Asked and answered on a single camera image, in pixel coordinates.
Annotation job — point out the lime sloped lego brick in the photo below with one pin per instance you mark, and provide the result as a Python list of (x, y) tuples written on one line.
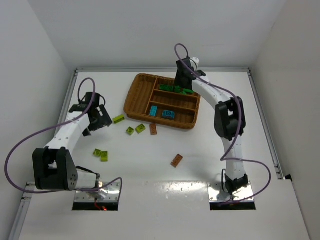
[(140, 128)]

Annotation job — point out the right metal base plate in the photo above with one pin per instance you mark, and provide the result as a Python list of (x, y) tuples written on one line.
[(217, 195)]

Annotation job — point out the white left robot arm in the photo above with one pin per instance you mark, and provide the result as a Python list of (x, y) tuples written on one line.
[(53, 165)]

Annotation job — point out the metal base plate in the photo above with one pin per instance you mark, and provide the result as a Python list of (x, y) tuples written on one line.
[(108, 194), (217, 195)]

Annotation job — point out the lime long lego brick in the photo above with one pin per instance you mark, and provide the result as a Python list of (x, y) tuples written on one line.
[(118, 119)]

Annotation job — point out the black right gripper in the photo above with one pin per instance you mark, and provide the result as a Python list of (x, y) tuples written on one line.
[(182, 81)]

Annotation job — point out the brown lego brick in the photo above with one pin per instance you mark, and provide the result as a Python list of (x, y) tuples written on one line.
[(153, 129)]

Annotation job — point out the green long lego brick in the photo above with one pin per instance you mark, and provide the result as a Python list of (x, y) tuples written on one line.
[(177, 89)]

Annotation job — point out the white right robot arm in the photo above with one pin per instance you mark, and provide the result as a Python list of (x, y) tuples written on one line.
[(229, 120)]

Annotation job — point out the cyan patterned round lego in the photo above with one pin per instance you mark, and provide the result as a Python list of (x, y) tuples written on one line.
[(168, 114)]

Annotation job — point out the green lego plate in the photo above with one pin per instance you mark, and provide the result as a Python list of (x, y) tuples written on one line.
[(188, 91)]

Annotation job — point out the green shiny lego brick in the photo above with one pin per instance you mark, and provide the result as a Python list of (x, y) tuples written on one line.
[(164, 87)]

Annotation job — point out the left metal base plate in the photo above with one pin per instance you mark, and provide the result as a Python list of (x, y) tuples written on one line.
[(108, 194)]

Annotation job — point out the brown lego brick lone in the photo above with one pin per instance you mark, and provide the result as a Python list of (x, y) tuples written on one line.
[(175, 162)]

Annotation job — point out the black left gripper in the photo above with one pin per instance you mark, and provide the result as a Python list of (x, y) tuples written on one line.
[(100, 119)]

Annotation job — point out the lime square lego brick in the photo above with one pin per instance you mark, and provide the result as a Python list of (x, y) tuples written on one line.
[(130, 130)]

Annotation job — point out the cyan long lego brick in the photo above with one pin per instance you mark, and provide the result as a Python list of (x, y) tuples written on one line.
[(153, 110)]

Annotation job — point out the brown wicker divided basket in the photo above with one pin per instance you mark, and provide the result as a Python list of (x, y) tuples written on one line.
[(144, 92)]

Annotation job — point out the dark green lego block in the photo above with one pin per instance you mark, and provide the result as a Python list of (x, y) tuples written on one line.
[(171, 89)]

